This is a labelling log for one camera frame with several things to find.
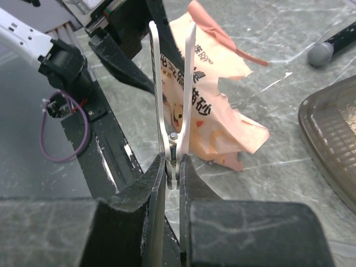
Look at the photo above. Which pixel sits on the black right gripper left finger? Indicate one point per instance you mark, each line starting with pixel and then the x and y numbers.
pixel 45 232

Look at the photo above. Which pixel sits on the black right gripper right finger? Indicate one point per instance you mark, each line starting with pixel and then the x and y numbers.
pixel 218 232

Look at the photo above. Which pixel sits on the orange cat litter bag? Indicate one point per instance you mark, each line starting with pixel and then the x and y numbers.
pixel 217 132

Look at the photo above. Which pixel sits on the black microphone with grey head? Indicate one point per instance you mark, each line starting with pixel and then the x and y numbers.
pixel 321 53

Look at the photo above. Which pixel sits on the brown plastic litter box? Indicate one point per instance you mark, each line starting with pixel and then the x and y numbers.
pixel 328 138

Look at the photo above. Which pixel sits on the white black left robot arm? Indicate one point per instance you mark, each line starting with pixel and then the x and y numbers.
pixel 38 32

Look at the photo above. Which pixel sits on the beige clean litter pile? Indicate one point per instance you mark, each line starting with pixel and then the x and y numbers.
pixel 350 113

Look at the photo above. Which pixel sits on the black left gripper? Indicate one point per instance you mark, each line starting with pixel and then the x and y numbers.
pixel 116 29

